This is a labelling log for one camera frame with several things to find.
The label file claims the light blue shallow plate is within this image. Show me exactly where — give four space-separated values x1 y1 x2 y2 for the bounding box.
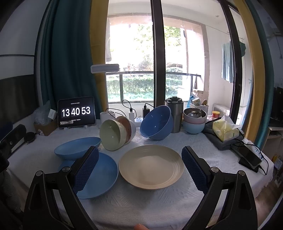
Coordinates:
54 137 101 160

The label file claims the beige round plate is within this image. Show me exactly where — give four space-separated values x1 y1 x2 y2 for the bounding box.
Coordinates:
119 145 184 190

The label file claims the pale green bowl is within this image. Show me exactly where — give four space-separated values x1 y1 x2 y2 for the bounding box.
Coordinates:
99 119 127 151

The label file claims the large dark blue bowl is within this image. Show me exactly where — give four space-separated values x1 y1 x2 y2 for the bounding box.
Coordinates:
140 105 174 140

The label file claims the pink strawberry ceramic bowl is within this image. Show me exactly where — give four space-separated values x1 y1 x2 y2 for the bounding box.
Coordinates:
116 116 136 144

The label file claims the person's right hand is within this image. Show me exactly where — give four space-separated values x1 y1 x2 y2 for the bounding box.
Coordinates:
134 223 149 230

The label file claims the black phone on stand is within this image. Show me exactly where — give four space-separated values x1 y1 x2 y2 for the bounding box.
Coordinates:
231 143 262 173

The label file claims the round black puck device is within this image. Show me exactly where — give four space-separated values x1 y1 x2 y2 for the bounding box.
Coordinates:
24 132 36 144

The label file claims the white textured tablecloth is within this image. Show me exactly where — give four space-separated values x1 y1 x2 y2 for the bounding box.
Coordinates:
9 126 274 229

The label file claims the cardboard box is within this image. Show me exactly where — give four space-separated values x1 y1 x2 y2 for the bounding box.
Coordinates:
34 119 57 136

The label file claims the dark grey folded cloth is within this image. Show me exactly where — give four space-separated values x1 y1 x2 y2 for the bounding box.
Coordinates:
202 120 245 151

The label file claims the yellow tissue pack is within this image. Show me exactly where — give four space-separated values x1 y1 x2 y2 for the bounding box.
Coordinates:
212 115 241 142

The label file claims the light blue small bowl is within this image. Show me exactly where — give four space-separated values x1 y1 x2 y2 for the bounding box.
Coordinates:
182 120 205 135

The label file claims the clear plastic bag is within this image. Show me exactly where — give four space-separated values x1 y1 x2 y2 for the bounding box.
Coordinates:
33 101 52 126

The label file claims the small white box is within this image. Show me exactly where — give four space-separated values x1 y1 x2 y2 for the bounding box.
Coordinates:
47 109 57 120

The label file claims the red yellow can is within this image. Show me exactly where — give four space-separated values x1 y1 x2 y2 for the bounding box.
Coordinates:
212 111 220 119

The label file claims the tablet showing clock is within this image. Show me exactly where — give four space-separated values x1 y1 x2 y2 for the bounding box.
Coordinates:
57 96 96 129

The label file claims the white plastic basket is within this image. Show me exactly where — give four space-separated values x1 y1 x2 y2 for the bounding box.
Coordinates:
189 103 209 113

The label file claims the white desk lamp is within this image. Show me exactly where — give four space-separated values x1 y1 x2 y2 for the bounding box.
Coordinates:
90 64 119 112

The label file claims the steel travel tumbler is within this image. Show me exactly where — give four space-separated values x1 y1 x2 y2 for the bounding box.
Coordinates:
165 96 184 133

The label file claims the white charger plug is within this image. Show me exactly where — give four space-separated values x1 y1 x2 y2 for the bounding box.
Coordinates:
129 111 135 122

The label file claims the white power strip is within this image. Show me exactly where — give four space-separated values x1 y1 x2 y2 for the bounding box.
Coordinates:
134 117 143 124

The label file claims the black charger plug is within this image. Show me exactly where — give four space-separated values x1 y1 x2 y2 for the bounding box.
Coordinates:
142 105 150 118

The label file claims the hanging blue towel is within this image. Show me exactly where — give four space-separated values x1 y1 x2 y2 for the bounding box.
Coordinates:
222 41 234 83

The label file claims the teal curtain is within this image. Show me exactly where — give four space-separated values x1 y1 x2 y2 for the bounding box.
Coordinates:
40 1 102 118

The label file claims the yellow curtain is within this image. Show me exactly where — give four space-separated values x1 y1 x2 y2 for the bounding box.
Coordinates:
90 0 109 112

